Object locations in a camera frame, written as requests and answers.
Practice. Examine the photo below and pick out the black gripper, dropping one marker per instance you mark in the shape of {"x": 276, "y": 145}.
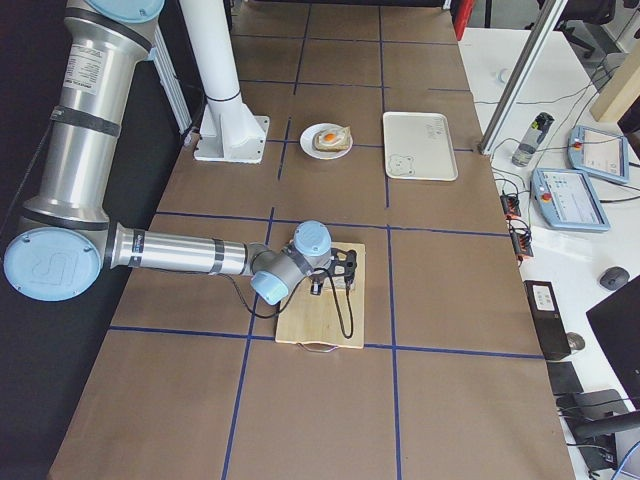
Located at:
{"x": 317, "y": 280}

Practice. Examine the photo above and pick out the white round plate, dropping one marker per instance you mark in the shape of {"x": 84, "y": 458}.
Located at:
{"x": 306, "y": 143}

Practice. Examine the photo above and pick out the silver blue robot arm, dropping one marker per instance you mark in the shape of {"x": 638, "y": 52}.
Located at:
{"x": 65, "y": 237}

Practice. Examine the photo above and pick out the wooden cutting board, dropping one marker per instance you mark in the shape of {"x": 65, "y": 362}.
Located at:
{"x": 312, "y": 321}

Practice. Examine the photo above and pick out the toast with fried egg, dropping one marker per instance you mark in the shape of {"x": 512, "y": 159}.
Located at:
{"x": 334, "y": 139}

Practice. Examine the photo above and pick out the cream bear serving tray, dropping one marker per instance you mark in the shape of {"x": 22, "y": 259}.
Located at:
{"x": 418, "y": 146}

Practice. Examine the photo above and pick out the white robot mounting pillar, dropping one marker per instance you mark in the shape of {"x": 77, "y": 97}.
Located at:
{"x": 229, "y": 131}

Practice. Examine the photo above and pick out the black box with label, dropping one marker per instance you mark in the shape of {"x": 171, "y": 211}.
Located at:
{"x": 547, "y": 320}

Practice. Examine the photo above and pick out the near blue teach pendant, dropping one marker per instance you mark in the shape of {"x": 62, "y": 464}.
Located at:
{"x": 568, "y": 201}

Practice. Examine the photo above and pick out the blue teach pendant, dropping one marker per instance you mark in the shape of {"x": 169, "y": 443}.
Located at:
{"x": 568, "y": 201}
{"x": 601, "y": 154}

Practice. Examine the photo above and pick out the clear water bottle black cap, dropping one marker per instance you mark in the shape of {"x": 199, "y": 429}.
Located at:
{"x": 532, "y": 139}

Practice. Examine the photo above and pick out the white paper cup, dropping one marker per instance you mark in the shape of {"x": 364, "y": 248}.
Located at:
{"x": 502, "y": 76}

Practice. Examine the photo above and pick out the black computer mouse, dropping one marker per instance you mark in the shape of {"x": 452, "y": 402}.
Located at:
{"x": 614, "y": 278}

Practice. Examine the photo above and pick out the black monitor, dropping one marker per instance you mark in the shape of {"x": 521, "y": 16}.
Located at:
{"x": 615, "y": 323}

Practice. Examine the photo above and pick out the far blue teach pendant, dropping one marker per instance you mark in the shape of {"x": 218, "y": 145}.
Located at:
{"x": 601, "y": 154}

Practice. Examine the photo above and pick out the orange black cable connectors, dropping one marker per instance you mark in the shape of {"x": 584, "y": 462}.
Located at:
{"x": 519, "y": 231}

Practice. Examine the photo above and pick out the aluminium frame post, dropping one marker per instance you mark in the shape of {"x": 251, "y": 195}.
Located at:
{"x": 548, "y": 17}

